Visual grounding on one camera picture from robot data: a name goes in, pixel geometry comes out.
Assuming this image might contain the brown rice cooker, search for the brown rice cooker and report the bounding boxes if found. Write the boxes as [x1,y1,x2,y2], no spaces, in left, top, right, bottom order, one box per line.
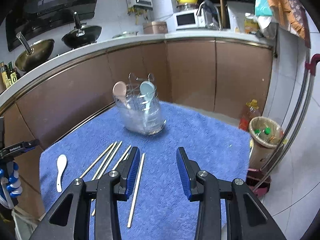
[143,21,168,34]

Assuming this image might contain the brown kitchen cabinets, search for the brown kitchen cabinets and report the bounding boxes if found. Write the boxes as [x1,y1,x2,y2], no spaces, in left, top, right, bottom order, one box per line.
[1,35,272,218]

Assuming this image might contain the orange patterned apron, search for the orange patterned apron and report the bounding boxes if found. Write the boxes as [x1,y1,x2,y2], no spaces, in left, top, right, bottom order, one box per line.
[267,0,311,49]

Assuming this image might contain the white ceramic spoon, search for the white ceramic spoon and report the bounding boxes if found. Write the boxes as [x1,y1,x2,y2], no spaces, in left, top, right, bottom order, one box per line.
[56,154,67,193]

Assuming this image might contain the oil bottle on floor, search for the oil bottle on floor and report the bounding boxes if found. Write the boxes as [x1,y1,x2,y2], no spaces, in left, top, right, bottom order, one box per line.
[238,99,261,131]

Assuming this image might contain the wooden chopstick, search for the wooden chopstick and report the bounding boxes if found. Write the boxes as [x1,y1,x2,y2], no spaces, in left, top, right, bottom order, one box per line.
[90,152,131,217]
[92,141,123,180]
[79,142,116,179]
[112,145,131,170]
[127,153,145,228]

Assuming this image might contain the black range hood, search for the black range hood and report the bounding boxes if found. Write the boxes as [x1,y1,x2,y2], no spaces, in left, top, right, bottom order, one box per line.
[5,0,97,51]

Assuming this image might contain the mop with red handle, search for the mop with red handle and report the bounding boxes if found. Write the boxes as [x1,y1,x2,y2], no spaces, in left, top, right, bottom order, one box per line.
[252,54,319,192]

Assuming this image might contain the brass coloured wok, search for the brass coloured wok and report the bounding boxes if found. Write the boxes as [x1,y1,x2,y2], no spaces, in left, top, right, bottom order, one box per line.
[15,32,55,72]

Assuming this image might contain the black wok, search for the black wok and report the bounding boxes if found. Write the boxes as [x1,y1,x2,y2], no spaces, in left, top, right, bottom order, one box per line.
[61,11,102,49]

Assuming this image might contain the light blue plastic spoon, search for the light blue plastic spoon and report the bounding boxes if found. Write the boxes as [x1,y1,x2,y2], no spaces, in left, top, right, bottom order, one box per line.
[139,81,156,114]

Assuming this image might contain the glass bowl on counter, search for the glass bowl on counter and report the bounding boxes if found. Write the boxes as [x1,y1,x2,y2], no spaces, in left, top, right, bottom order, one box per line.
[112,31,138,39]

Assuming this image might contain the dark red mop bucket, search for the dark red mop bucket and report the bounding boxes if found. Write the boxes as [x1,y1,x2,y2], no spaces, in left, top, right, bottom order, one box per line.
[245,167,272,198]

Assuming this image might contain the blue towel mat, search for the blue towel mat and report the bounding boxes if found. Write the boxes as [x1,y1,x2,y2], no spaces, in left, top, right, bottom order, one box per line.
[40,102,251,239]

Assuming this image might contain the teal plastic bag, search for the teal plastic bag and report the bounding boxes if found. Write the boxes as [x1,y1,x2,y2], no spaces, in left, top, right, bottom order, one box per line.
[255,0,273,17]

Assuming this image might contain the yellow lidded pot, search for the yellow lidded pot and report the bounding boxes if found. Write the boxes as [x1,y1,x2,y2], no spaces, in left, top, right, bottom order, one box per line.
[176,0,199,11]

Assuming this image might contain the chrome kitchen faucet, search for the chrome kitchen faucet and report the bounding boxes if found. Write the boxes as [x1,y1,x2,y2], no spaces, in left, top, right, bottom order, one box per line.
[196,0,222,30]

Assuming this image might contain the olive oil bottle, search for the olive oil bottle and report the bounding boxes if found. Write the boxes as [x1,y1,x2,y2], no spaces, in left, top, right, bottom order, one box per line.
[8,62,18,84]

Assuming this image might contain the white microwave oven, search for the white microwave oven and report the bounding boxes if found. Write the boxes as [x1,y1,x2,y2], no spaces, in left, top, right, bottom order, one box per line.
[173,9,199,30]

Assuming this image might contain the clear wire utensil holder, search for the clear wire utensil holder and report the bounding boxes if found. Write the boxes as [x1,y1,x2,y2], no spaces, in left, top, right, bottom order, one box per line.
[113,73,166,135]

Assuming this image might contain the beige waste bin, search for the beige waste bin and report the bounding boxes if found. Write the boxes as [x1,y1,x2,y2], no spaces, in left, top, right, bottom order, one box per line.
[248,116,284,170]

